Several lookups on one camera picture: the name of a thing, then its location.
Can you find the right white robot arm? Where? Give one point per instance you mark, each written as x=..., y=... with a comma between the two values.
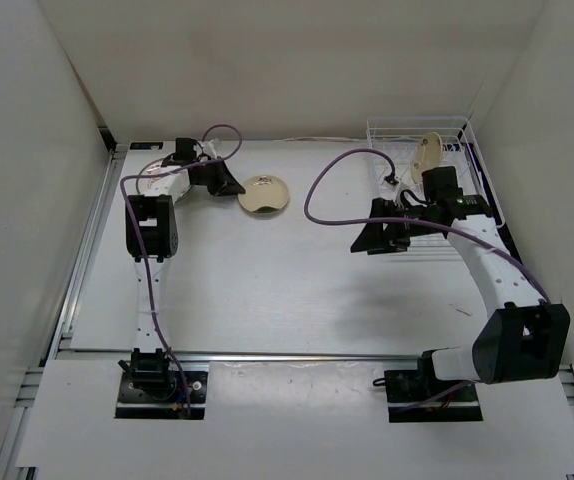
x=525, y=335

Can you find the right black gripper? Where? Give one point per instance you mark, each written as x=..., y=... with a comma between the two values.
x=375, y=240

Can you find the yellow rimmed plate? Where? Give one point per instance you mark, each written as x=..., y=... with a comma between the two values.
x=264, y=195

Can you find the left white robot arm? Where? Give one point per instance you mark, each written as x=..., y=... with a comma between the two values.
x=152, y=240

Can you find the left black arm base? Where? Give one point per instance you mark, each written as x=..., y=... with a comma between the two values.
x=168, y=403

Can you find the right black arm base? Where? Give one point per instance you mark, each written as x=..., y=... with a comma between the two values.
x=413, y=398

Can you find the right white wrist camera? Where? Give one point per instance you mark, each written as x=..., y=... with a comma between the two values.
x=391, y=188

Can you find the white wire dish rack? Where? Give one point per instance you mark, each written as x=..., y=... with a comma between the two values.
x=398, y=136

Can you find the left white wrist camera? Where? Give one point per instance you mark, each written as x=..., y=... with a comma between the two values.
x=211, y=148

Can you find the orange sunburst pattern plate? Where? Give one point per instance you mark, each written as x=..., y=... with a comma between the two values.
x=156, y=179

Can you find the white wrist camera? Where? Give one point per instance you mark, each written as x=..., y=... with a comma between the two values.
x=211, y=148
x=391, y=188

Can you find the aluminium frame rail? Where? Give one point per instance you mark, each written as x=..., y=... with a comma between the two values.
x=289, y=357

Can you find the white front board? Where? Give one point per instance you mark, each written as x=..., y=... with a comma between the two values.
x=286, y=421

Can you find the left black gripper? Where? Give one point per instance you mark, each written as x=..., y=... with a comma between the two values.
x=225, y=183

